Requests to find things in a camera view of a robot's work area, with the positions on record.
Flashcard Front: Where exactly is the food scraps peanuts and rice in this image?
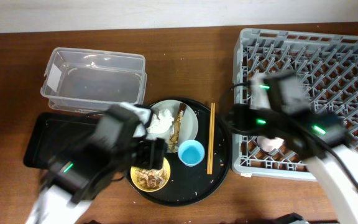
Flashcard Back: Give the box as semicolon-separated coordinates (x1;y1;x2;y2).
135;169;167;190

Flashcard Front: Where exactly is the yellow bowl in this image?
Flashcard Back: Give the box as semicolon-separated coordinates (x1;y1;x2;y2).
130;158;171;192

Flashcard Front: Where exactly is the brown coffee sachet wrapper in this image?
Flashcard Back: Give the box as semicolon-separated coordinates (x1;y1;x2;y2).
168;103;186;152

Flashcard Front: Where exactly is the white tissue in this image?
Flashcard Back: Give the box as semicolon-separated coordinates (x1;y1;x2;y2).
147;109;174;134

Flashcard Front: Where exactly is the light blue plastic cup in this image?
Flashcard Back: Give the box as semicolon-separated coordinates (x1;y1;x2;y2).
177;140;205;167

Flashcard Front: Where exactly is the pink plastic cup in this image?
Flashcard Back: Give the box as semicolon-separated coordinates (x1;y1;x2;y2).
257;136;285;153

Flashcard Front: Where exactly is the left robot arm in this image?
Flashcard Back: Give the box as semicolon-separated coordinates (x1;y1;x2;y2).
23;102;167;223

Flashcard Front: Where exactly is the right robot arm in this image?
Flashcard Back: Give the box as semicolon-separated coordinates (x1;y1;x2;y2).
220;70;358;223

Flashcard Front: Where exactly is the clear plastic waste bin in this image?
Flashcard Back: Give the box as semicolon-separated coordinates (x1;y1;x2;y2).
40;47;147;113

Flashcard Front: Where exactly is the grey plastic dishwasher rack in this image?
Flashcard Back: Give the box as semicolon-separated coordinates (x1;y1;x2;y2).
232;28;358;187

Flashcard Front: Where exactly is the white round plate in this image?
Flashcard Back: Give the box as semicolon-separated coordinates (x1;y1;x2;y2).
151;100;198;146

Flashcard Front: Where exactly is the round black tray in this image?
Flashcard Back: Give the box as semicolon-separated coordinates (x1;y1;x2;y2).
127;98;232;207

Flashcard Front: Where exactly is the wooden chopstick left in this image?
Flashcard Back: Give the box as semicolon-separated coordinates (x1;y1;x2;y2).
206;103;214;175

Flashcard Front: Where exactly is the rectangular black tray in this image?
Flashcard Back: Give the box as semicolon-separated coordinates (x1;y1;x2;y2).
23;113;99;169

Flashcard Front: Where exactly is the white label on bin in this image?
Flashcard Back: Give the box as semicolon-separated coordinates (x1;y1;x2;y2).
47;64;62;92

